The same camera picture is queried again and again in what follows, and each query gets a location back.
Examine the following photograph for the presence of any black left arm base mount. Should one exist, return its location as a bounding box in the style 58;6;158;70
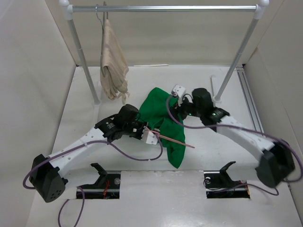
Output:
80;163;121;200

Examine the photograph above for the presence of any pink wire hanger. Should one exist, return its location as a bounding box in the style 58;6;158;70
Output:
144;126;195;148

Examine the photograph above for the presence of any beige cloth on hanger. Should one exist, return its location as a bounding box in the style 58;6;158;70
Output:
100;19;130;104

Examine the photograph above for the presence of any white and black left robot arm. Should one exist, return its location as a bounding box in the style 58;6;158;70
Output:
25;104;156;203

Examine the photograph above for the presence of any grey hanger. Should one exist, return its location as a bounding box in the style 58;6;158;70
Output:
95;4;108;76

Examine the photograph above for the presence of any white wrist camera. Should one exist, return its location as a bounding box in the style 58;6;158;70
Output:
141;129;158;145
171;84;186;98

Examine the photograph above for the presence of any green t shirt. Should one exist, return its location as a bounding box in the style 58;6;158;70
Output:
139;87;186;168

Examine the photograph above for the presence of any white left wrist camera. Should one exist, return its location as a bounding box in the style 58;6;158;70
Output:
141;129;158;145

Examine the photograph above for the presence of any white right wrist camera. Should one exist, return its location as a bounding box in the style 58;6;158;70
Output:
171;84;186;98

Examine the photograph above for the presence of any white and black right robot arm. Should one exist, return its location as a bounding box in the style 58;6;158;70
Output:
169;85;295;188

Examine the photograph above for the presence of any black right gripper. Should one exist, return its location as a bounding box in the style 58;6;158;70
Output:
166;94;204;124

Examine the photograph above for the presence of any aluminium rail on right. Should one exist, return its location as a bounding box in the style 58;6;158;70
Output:
236;66;276;169

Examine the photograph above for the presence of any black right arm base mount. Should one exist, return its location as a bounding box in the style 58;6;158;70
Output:
203;161;250;199

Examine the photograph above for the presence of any white metal clothes rack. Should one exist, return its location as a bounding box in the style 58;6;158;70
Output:
59;0;269;105

